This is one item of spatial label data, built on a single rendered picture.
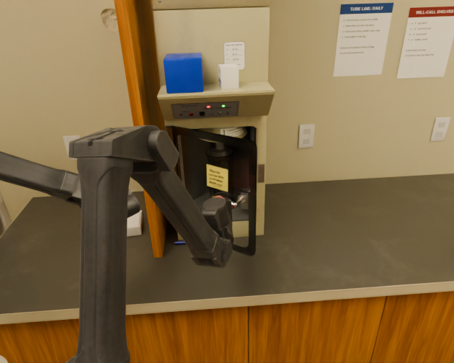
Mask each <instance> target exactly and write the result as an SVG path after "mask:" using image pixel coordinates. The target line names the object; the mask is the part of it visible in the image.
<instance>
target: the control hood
mask: <svg viewBox="0 0 454 363"><path fill-rule="evenodd" d="M203 89H204V91H203V92H193V93H176V94H167V92H166V86H161V88H160V90H159V93H158V95H157V98H158V101H159V106H160V108H161V113H162V115H163V118H164V120H187V119H203V118H219V117H197V118H182V119H174V115H173V112H172V106H171V104H191V103H207V102H239V110H238V116H227V117H248V116H264V115H268V114H269V112H270V107H271V105H272V100H273V98H274V95H275V90H274V89H273V88H272V87H271V86H270V84H269V83H268V82H267V81H255V82H239V89H221V88H220V87H219V84H203Z"/></svg>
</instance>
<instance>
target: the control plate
mask: <svg viewBox="0 0 454 363"><path fill-rule="evenodd" d="M222 105H225V106H224V107H222ZM171 106H172V112H173V115H174V119H182V118H197V117H227V116H238V110H239V102H207V103H191V104H171ZM207 106H210V107H207ZM199 112H205V116H200V113H199ZM211 112H213V114H211ZM218 112H221V113H220V114H219V113H218ZM226 112H229V113H228V114H227V113H226ZM189 113H193V114H194V115H193V116H189ZM179 114H183V115H179Z"/></svg>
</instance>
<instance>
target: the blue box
mask: <svg viewBox="0 0 454 363"><path fill-rule="evenodd" d="M164 73H165V80H166V92H167V94H176V93H193V92H203V91H204V89H203V76H202V53H171V54H166V56H165V58H164Z"/></svg>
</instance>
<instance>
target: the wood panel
mask: <svg viewBox="0 0 454 363"><path fill-rule="evenodd" d="M114 3H115V11H116V17H117V25H118V30H119V35H120V44H121V49H122V54H123V63H124V67H125V76H126V81H127V86H128V95H129V100H130V108H131V114H132V118H133V126H143V125H155V126H157V127H158V128H159V129H160V130H165V126H164V118H163V115H162V113H161V108H160V106H159V101H158V98H157V95H158V93H159V90H160V81H159V69H158V62H157V56H156V43H155V37H154V30H153V17H152V11H151V0H114ZM143 192H144V197H145V202H146V210H147V216H148V224H149V229H150V234H151V242H152V248H153V257H154V258H159V257H163V252H164V241H165V236H166V227H167V220H168V219H167V218H166V216H165V215H164V214H163V212H162V211H161V210H160V209H159V208H158V206H157V205H156V203H155V202H154V201H153V200H152V199H151V197H150V196H149V195H148V193H147V192H146V191H145V189H143Z"/></svg>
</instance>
